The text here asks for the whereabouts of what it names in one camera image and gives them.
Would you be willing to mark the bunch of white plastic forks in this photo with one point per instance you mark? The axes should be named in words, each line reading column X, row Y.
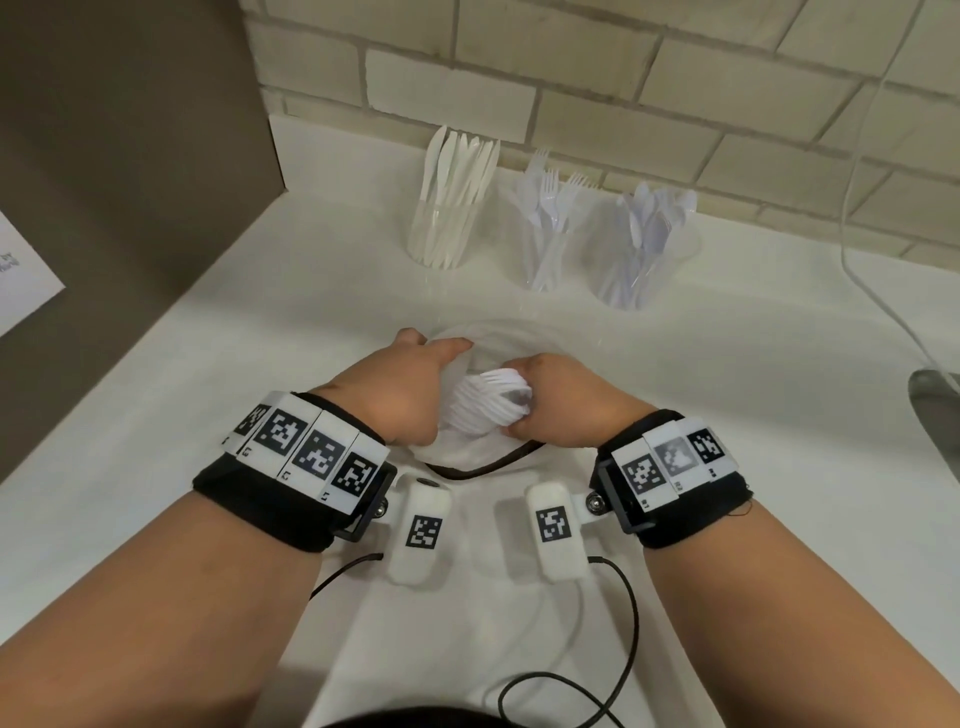
column 551, row 202

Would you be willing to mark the bundle of mixed white cutlery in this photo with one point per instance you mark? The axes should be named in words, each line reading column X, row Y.
column 484, row 401

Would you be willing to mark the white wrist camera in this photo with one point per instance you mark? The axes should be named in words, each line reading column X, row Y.
column 420, row 562
column 559, row 559

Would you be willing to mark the bunch of white plastic spoons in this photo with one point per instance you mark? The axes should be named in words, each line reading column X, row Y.
column 652, row 225

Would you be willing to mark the brown partition panel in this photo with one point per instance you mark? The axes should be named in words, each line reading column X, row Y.
column 135, row 150

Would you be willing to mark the steel sink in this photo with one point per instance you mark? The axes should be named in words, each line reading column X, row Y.
column 941, row 420

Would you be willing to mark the clear plastic bag of cutlery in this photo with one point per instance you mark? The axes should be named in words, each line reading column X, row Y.
column 420, row 240

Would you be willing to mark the white paper notice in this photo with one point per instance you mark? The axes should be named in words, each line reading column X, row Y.
column 26, row 277

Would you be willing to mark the person's left hand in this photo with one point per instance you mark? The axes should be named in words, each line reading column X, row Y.
column 390, row 397

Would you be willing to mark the black wristband with marker tags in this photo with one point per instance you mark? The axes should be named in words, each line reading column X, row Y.
column 697, row 510
column 262, row 502

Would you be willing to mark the person's right hand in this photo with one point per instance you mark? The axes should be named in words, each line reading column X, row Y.
column 577, row 405

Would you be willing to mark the black shirt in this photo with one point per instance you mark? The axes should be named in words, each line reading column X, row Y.
column 450, row 718

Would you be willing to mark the person's right forearm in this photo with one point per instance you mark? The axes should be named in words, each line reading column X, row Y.
column 787, row 622

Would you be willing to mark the person's left forearm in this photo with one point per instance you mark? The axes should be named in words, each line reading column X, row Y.
column 150, row 622

